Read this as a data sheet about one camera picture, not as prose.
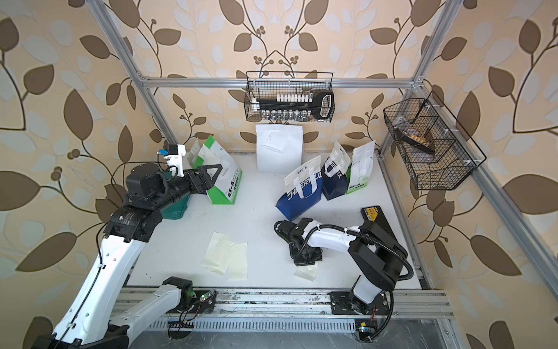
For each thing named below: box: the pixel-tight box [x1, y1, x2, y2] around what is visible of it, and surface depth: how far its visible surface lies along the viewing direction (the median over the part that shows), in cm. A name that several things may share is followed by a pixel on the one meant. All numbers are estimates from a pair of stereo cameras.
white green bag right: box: [346, 140, 376, 195], surface depth 96 cm
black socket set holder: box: [251, 90, 335, 123], surface depth 86 cm
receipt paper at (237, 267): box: [227, 242, 248, 280], surface depth 86 cm
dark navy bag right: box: [321, 141, 352, 201], surface depth 94 cm
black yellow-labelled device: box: [358, 205, 397, 246], surface depth 95 cm
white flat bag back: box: [255, 124, 304, 174], surface depth 106 cm
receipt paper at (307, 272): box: [293, 262, 319, 282], surface depth 82 cm
